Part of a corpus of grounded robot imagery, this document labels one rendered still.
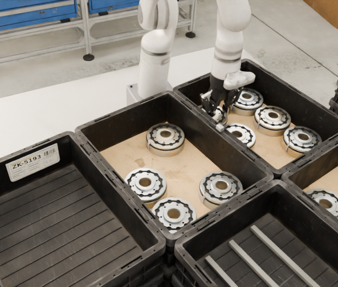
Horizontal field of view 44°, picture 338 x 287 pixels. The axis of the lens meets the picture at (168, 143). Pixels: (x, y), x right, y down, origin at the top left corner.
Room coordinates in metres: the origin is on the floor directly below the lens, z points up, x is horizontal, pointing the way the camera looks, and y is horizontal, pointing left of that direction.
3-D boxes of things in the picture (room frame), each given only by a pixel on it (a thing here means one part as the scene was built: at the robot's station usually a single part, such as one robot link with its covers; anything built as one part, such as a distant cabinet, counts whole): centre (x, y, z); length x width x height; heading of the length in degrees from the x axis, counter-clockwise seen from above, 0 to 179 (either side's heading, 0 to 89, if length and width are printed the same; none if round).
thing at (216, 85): (0.95, -0.14, 0.96); 0.08 x 0.08 x 0.09
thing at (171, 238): (0.70, 0.00, 0.92); 0.40 x 0.30 x 0.02; 39
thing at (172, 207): (0.57, -0.02, 0.86); 0.05 x 0.05 x 0.01
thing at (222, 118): (0.93, -0.11, 0.86); 0.10 x 0.10 x 0.01
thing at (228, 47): (0.96, -0.14, 1.12); 0.09 x 0.07 x 0.15; 6
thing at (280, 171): (0.89, -0.24, 0.92); 0.40 x 0.30 x 0.02; 39
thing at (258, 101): (1.02, -0.22, 0.86); 0.10 x 0.10 x 0.01
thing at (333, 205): (0.63, -0.37, 0.86); 0.05 x 0.05 x 0.01
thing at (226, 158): (0.70, 0.00, 0.87); 0.40 x 0.30 x 0.11; 39
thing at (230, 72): (0.93, -0.15, 1.03); 0.11 x 0.09 x 0.06; 32
